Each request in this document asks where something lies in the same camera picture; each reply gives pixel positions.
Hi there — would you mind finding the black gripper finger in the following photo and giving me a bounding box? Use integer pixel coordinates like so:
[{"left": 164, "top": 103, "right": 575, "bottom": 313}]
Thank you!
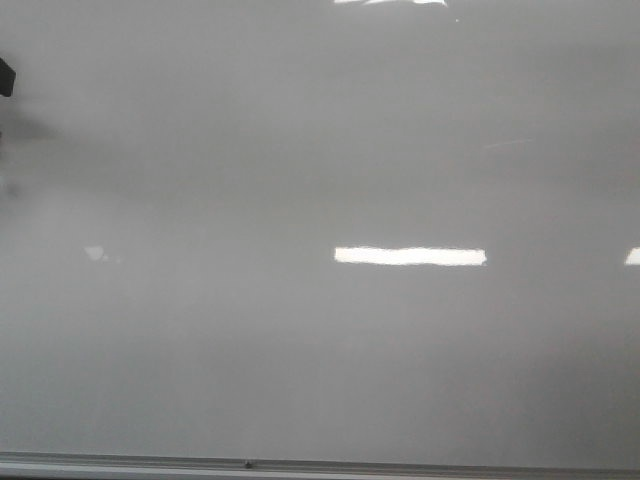
[{"left": 0, "top": 58, "right": 16, "bottom": 97}]

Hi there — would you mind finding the white whiteboard with aluminium frame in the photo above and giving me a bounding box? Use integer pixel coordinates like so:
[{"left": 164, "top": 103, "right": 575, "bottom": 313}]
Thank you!
[{"left": 1, "top": 1, "right": 639, "bottom": 479}]

